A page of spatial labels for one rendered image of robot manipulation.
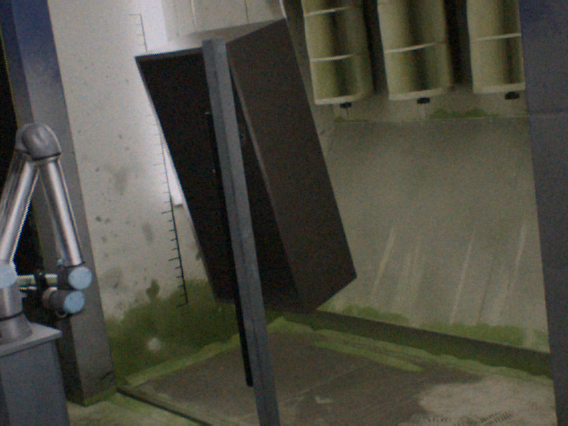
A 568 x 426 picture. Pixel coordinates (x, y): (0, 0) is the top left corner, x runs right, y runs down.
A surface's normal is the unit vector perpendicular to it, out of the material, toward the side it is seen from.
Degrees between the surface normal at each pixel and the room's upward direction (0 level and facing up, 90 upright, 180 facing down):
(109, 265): 90
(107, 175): 90
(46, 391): 90
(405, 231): 57
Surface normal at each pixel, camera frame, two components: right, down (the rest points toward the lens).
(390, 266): -0.71, -0.35
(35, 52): 0.64, 0.04
